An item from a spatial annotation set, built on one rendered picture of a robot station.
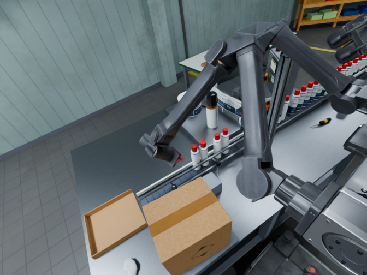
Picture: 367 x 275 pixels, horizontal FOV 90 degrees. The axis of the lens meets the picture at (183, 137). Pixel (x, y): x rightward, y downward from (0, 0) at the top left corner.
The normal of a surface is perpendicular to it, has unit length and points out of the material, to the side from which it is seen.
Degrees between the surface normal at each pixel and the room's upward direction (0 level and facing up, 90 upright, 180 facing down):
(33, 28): 90
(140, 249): 0
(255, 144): 42
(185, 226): 0
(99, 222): 0
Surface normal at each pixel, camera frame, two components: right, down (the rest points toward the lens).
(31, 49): 0.60, 0.48
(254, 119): -0.66, -0.08
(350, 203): -0.14, -0.72
